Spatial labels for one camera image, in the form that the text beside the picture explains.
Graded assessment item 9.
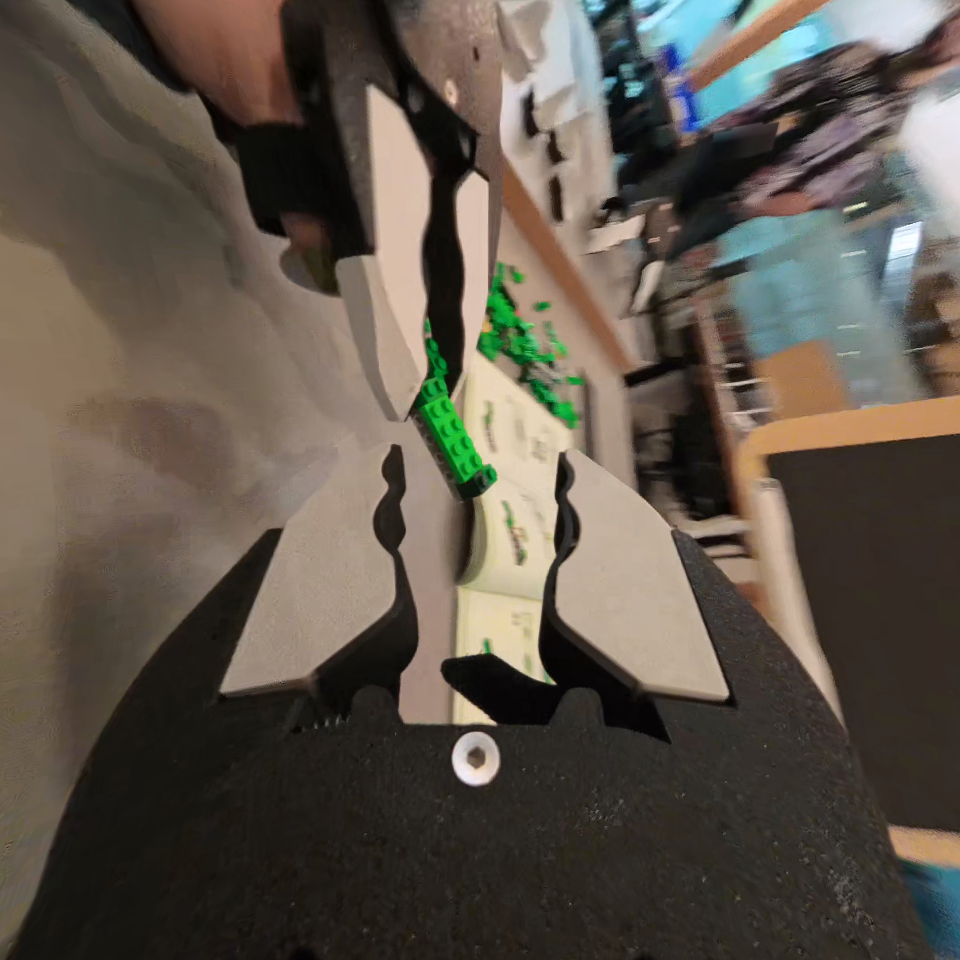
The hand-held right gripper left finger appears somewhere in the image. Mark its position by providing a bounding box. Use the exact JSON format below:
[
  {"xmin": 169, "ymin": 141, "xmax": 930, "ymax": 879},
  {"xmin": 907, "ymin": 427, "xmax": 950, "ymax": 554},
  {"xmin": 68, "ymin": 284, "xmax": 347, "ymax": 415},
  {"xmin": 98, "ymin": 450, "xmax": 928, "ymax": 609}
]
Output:
[{"xmin": 219, "ymin": 444, "xmax": 420, "ymax": 702}]

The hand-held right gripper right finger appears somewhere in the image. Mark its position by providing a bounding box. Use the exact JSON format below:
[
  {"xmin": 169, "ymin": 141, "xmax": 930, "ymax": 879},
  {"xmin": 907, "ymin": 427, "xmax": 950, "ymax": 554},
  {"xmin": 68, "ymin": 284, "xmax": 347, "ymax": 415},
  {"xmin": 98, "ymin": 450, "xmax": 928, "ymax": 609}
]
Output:
[{"xmin": 537, "ymin": 448, "xmax": 731, "ymax": 704}]

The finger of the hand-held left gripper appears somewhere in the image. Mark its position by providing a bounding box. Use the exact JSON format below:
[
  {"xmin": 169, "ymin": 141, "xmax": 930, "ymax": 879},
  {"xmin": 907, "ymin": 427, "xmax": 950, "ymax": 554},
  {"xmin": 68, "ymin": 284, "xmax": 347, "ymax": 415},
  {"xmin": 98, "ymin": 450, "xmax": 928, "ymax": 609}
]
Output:
[
  {"xmin": 442, "ymin": 168, "xmax": 502, "ymax": 380},
  {"xmin": 335, "ymin": 82, "xmax": 451, "ymax": 421}
]

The pile of green toy bricks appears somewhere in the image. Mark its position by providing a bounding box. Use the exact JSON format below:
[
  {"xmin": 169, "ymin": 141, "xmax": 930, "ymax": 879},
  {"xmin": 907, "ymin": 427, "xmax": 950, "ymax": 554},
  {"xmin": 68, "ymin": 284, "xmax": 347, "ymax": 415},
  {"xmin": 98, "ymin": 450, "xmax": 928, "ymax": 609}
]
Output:
[{"xmin": 476, "ymin": 262, "xmax": 586, "ymax": 429}]

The green and grey brick assembly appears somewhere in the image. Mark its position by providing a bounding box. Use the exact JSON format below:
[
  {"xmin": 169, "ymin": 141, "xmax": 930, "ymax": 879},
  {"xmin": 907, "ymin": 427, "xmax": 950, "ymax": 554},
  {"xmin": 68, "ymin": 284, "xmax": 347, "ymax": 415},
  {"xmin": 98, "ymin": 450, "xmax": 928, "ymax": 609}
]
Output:
[{"xmin": 408, "ymin": 318, "xmax": 499, "ymax": 502}]

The person's left forearm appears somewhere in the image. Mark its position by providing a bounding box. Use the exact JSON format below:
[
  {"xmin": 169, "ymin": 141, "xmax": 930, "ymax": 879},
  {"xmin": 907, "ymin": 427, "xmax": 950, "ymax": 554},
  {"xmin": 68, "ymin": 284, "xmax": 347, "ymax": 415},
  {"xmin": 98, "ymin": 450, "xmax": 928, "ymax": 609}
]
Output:
[{"xmin": 67, "ymin": 0, "xmax": 196, "ymax": 95}]

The white desk with wooden edge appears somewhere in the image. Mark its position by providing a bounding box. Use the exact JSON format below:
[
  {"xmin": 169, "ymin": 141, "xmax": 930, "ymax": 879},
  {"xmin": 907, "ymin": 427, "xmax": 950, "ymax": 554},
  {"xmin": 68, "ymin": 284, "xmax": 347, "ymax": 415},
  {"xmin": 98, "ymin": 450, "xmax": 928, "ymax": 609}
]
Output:
[{"xmin": 495, "ymin": 0, "xmax": 639, "ymax": 372}]

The person's left hand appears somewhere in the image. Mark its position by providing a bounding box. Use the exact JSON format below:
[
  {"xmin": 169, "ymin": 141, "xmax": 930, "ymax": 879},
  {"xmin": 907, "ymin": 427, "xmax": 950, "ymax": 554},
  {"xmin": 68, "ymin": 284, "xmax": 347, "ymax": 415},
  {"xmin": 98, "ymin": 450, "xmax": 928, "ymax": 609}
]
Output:
[{"xmin": 127, "ymin": 0, "xmax": 339, "ymax": 295}]

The white cut-out sheet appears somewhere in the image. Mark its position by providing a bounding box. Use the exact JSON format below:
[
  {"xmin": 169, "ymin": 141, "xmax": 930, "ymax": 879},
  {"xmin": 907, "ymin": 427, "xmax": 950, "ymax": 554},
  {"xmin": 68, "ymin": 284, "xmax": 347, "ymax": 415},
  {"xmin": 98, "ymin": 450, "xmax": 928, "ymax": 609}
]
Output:
[{"xmin": 496, "ymin": 0, "xmax": 601, "ymax": 226}]

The open instruction booklet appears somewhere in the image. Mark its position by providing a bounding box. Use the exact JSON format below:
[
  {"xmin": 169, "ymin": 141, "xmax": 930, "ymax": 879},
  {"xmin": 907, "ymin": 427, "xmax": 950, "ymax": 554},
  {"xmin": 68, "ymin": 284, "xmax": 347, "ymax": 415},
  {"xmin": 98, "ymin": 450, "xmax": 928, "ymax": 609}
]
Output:
[{"xmin": 450, "ymin": 356, "xmax": 594, "ymax": 725}]

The black panel with wooden frame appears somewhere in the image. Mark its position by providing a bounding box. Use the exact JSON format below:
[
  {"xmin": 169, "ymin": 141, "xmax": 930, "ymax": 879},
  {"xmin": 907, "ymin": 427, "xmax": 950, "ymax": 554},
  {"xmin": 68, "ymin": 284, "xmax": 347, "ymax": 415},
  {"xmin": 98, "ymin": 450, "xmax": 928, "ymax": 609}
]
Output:
[{"xmin": 738, "ymin": 397, "xmax": 960, "ymax": 864}]

